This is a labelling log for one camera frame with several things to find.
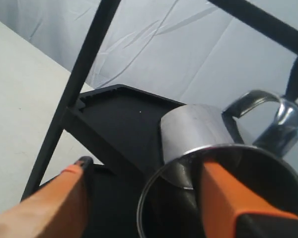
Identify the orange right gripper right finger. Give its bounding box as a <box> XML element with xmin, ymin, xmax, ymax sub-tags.
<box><xmin>200</xmin><ymin>160</ymin><xmax>298</xmax><ymax>238</ymax></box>

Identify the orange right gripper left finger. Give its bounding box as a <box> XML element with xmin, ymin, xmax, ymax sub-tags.
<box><xmin>0</xmin><ymin>156</ymin><xmax>93</xmax><ymax>238</ymax></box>

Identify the stainless steel mug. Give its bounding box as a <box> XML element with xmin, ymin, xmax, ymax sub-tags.
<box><xmin>137</xmin><ymin>90</ymin><xmax>298</xmax><ymax>238</ymax></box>

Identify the black two-tier rack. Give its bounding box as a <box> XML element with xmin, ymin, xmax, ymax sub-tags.
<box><xmin>23</xmin><ymin>0</ymin><xmax>298</xmax><ymax>238</ymax></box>

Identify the white backdrop cloth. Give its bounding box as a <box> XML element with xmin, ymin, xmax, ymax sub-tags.
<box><xmin>0</xmin><ymin>0</ymin><xmax>296</xmax><ymax>108</ymax></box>

